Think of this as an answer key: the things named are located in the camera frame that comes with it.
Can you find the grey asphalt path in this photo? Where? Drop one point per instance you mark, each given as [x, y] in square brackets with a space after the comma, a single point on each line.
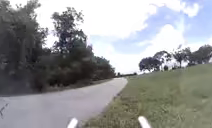
[77, 98]

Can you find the grass verge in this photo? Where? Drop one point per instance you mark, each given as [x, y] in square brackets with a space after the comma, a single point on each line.
[64, 86]

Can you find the robot's own part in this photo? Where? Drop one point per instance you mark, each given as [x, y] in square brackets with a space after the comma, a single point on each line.
[144, 122]
[72, 123]

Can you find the row of trees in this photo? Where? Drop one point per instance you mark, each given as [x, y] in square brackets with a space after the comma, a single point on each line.
[180, 56]

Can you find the grass slope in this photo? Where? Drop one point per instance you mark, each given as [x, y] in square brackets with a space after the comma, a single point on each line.
[174, 96]

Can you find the wood of dense trees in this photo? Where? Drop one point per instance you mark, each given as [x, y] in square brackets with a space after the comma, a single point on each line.
[30, 56]

